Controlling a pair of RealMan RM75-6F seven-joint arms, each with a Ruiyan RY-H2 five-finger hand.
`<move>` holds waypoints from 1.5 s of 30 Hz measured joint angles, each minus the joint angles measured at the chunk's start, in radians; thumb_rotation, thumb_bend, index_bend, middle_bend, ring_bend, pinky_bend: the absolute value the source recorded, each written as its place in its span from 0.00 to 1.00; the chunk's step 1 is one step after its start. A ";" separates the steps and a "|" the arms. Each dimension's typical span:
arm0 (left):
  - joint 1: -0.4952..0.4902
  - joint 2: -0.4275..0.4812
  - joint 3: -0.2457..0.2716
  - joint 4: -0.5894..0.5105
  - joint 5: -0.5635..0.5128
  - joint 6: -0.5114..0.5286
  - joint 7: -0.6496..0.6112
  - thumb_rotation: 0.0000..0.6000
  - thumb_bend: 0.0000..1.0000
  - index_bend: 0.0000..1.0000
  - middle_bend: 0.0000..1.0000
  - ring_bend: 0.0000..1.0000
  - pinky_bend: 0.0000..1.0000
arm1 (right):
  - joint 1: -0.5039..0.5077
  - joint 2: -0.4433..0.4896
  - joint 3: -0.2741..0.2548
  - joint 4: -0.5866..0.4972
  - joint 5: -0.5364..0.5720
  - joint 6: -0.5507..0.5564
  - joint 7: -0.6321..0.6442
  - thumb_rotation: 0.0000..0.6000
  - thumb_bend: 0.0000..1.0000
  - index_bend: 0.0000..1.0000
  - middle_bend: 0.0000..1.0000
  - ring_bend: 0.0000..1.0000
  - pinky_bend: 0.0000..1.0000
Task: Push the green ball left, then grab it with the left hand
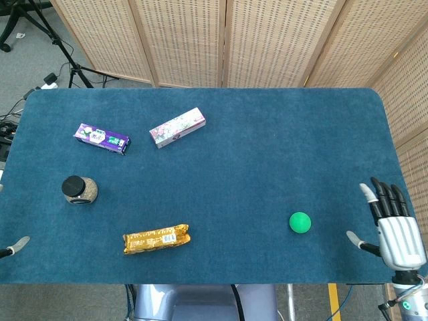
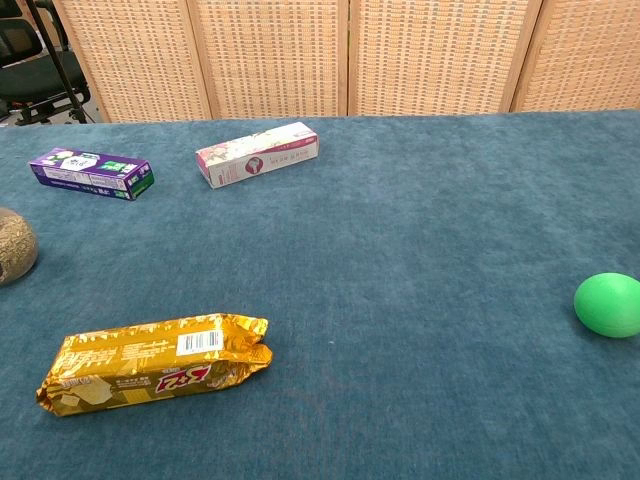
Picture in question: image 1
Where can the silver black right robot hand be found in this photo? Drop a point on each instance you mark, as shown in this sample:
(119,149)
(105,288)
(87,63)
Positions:
(398,234)

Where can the green ball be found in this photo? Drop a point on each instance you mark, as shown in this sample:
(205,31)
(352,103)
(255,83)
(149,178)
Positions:
(300,222)

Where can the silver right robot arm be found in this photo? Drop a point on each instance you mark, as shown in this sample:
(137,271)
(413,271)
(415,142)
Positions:
(413,301)

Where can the round jar with black lid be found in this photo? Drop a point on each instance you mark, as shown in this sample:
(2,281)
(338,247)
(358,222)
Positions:
(78,190)

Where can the woven folding screen panel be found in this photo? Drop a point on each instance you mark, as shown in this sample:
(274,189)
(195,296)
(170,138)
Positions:
(418,167)
(368,33)
(274,40)
(184,40)
(408,100)
(100,33)

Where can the yellow floor tape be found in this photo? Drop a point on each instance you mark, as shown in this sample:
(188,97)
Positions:
(334,301)

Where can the metal pole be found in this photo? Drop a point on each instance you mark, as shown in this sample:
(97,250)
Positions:
(291,301)

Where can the blue felt table cover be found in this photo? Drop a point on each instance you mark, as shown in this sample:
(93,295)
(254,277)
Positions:
(234,174)

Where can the grey robot torso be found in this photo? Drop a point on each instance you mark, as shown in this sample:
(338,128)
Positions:
(200,304)

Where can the gold foil biscuit pack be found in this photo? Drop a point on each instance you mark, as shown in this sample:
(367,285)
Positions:
(154,239)

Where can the floral pink toothpaste box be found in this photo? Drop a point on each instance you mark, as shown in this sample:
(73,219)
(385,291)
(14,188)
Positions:
(177,127)

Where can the purple toothpaste box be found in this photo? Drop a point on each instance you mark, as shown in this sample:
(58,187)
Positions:
(100,137)

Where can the black power adapter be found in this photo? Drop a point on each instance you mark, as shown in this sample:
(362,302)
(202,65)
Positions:
(51,79)

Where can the white power strip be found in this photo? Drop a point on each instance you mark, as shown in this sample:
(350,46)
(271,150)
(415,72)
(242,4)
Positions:
(47,86)

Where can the black tripod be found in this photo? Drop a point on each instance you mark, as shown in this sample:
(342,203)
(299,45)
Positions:
(57,41)

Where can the black office chair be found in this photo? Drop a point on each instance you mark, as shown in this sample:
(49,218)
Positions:
(13,20)

